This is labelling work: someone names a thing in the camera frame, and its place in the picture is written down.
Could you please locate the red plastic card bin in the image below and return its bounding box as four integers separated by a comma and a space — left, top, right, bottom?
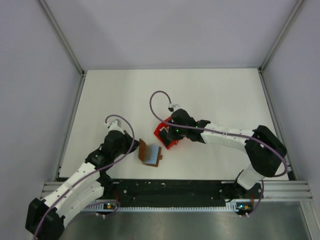
153, 117, 179, 150

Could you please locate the brown leather card holder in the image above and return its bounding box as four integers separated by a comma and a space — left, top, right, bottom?
138, 138, 163, 167

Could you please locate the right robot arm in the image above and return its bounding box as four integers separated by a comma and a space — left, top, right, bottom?
166, 106, 288, 198

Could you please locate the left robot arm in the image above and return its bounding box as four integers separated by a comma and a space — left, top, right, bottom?
25, 130, 139, 240

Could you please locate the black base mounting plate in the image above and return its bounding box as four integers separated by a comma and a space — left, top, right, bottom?
100, 179, 262, 207

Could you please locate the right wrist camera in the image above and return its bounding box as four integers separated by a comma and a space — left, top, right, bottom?
168, 103, 180, 113

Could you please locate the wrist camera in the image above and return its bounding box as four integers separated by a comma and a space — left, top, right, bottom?
104, 119, 123, 132
168, 103, 180, 113

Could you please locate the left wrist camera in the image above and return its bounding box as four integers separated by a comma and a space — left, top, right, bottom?
104, 119, 123, 132

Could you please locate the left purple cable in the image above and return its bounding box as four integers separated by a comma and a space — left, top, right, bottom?
32, 114, 136, 237

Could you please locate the purple cable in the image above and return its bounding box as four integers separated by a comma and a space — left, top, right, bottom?
32, 114, 136, 237
149, 90, 288, 218

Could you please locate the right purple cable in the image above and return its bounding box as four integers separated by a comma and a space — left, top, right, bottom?
149, 90, 288, 218

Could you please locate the white slotted cable duct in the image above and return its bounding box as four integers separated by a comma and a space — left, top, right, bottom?
82, 202, 252, 213

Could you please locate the aluminium frame left post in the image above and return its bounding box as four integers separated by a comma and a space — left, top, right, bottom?
36, 0, 85, 76

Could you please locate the aluminium frame post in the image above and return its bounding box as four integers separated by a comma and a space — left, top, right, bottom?
36, 0, 85, 76
258, 0, 307, 73

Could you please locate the aluminium frame front rail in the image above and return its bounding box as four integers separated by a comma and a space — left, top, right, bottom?
51, 180, 311, 201

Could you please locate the aluminium frame right post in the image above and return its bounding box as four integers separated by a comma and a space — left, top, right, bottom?
258, 0, 307, 73

